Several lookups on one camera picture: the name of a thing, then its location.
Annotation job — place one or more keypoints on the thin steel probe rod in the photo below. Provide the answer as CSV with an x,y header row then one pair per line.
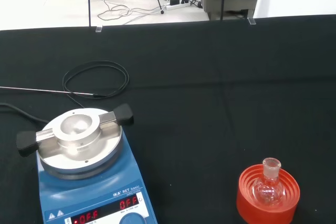
x,y
39,90

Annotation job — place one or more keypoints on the heater with blue base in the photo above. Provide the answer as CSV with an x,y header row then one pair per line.
x,y
92,190

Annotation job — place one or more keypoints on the white power strip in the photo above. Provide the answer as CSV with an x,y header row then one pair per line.
x,y
178,5

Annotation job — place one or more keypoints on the black bench cloth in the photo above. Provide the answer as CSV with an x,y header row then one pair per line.
x,y
197,103

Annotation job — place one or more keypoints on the clear cloth clip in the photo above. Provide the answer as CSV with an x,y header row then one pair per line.
x,y
98,29
251,21

